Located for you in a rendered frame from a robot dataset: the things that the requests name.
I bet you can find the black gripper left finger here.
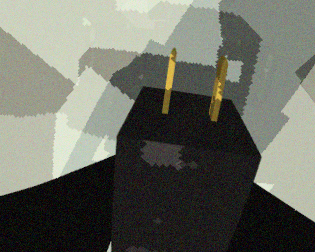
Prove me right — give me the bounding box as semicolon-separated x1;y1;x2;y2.
0;155;116;252

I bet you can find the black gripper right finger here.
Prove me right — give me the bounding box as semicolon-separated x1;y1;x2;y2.
226;182;315;252

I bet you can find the black two-prong plug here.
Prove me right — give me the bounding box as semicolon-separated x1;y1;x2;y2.
110;47;261;252

